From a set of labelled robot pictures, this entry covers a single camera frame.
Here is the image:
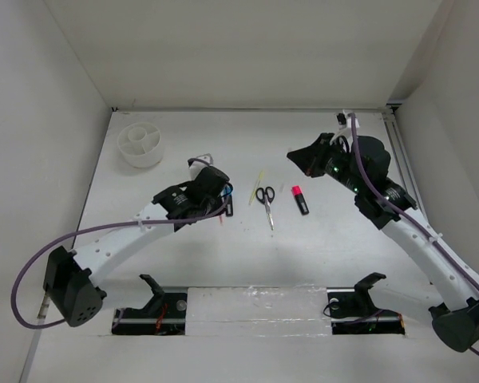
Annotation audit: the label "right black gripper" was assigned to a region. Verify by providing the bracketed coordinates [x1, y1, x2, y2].
[287, 133, 365, 195]

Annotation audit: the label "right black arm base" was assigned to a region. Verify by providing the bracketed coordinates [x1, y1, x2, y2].
[323, 272, 406, 335]

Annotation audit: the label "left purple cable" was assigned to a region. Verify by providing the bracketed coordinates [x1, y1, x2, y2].
[10, 159, 232, 330]

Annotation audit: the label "pink black highlighter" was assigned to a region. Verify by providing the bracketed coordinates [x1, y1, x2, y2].
[291, 185, 309, 215]

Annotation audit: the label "white round divided container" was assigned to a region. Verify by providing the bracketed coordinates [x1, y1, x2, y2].
[117, 122, 164, 168]

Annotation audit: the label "blue black highlighter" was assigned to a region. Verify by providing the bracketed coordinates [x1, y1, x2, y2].
[222, 186, 234, 217]

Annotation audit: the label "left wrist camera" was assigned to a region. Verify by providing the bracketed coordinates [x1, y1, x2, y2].
[187, 153, 214, 180]

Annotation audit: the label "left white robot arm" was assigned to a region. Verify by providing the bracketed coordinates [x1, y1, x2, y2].
[43, 166, 231, 327]

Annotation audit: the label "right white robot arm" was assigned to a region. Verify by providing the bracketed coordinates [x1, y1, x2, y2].
[287, 133, 479, 353]

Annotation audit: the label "black handled scissors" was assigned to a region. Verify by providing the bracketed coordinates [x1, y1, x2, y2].
[255, 186, 275, 231]

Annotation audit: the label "yellow green pen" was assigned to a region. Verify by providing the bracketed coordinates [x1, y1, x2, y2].
[248, 170, 264, 206]

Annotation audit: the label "aluminium rail right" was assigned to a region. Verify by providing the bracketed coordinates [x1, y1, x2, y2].
[382, 103, 432, 234]

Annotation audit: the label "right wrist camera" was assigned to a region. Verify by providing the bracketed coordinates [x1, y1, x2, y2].
[331, 109, 360, 143]

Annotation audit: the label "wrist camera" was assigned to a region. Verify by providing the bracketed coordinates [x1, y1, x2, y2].
[187, 153, 214, 180]
[331, 109, 360, 143]

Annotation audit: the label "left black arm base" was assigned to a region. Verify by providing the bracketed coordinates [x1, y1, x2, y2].
[111, 274, 188, 336]

